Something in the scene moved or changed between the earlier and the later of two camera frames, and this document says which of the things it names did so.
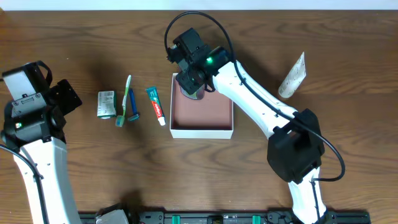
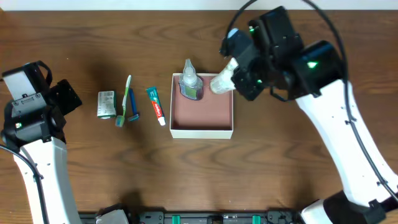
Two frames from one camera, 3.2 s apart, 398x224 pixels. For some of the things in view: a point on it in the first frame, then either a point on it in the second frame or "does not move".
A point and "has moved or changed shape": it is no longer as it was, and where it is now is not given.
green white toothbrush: x=120 y=119 does not move
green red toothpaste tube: x=154 y=96 does not move
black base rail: x=230 y=218 does not move
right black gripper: x=189 y=83 → x=244 y=82
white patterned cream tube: x=295 y=77 has moved or changed shape
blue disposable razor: x=135 y=114 does not move
